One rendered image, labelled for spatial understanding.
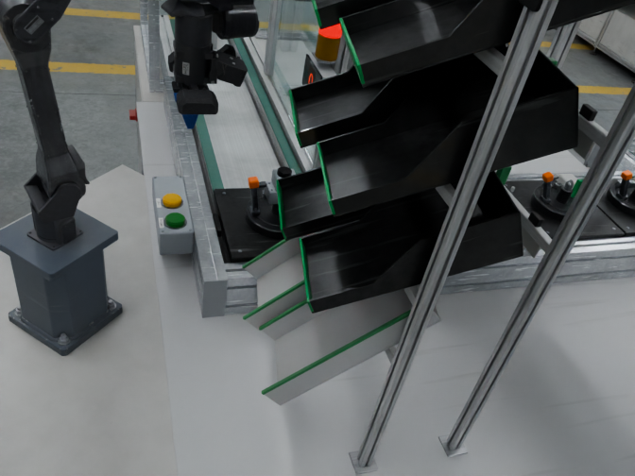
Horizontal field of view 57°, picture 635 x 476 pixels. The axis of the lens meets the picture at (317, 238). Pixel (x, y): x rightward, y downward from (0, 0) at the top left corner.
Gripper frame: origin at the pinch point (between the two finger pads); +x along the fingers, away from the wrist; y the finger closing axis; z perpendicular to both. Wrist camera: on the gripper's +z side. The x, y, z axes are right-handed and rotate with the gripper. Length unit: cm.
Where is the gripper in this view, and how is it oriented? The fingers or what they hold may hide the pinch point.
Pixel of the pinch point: (191, 110)
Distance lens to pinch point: 105.5
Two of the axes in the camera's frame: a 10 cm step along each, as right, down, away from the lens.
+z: 9.5, -0.5, 3.1
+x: -1.6, 7.7, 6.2
